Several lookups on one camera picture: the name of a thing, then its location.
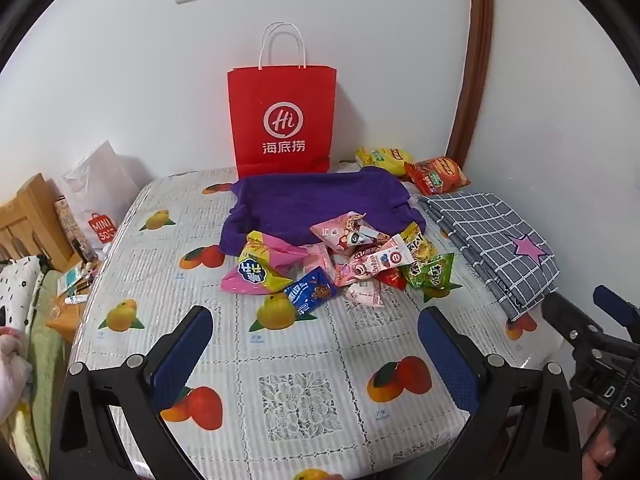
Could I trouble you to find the grey checked folded cloth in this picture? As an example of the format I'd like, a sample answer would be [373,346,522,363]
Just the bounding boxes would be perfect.
[417,191,560,322]

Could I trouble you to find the green blanket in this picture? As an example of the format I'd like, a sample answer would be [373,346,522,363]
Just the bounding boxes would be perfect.
[20,270,71,411]

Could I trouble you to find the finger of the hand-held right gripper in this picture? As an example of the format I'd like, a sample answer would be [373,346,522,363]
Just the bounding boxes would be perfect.
[594,285,640,323]
[542,292,608,359]

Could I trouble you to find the pink cartoon snack bag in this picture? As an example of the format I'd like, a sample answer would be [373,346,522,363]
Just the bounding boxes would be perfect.
[310,210,391,256]

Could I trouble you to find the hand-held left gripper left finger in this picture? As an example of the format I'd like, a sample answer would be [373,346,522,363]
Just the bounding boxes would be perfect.
[48,305,215,480]

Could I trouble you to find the yellow chips bag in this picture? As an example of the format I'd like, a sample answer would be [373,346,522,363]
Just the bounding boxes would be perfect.
[355,146,417,177]

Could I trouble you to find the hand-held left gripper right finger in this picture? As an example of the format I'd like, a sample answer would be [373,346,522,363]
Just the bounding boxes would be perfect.
[417,306,583,480]

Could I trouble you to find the wooden nightstand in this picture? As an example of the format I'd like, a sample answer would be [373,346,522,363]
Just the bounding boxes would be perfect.
[45,260,101,346]

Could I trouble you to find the purple fabric basket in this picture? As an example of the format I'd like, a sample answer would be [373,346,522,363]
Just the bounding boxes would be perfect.
[218,166,427,261]

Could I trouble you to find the pink white strip packet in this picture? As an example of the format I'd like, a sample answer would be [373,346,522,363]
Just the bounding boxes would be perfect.
[334,240,416,288]

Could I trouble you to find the white shopping bag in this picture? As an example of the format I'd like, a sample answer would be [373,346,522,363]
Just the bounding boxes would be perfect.
[60,140,141,261]

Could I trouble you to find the pale pink snack packet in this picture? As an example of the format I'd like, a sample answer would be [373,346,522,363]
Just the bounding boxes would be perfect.
[300,244,333,273]
[345,280,386,308]

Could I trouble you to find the pink and yellow snack bag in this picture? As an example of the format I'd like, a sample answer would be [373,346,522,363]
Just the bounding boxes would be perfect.
[221,230,308,297]

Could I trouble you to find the person's right hand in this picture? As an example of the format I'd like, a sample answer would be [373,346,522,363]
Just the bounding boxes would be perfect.
[582,407,640,480]

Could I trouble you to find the red small snack packet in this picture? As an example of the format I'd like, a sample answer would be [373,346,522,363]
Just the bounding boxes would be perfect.
[375,267,408,291]

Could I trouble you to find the blue cookie packet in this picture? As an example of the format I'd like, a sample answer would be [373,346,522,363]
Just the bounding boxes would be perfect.
[281,266,340,317]

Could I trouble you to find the brown wooden door frame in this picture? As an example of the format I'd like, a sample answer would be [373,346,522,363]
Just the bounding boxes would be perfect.
[445,0,496,173]

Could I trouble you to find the orange chips bag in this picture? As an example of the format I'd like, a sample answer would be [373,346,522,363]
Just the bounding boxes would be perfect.
[404,156,472,197]

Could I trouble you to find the dark printed bag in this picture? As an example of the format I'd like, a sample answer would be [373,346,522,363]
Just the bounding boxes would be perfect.
[54,195,96,261]

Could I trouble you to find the red paper bag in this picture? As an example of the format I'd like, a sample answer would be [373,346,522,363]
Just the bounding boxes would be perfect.
[227,22,338,180]

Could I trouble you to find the wooden headboard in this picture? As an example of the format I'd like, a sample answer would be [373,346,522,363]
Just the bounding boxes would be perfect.
[0,174,76,271]

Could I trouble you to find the green snack packet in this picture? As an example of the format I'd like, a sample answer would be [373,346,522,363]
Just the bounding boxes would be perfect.
[400,252,463,303]

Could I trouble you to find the polka dot pillow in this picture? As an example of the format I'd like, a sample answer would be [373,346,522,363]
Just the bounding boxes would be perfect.
[0,255,43,331]

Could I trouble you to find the yellow snack packet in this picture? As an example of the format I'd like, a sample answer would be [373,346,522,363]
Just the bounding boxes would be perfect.
[397,222,436,266]

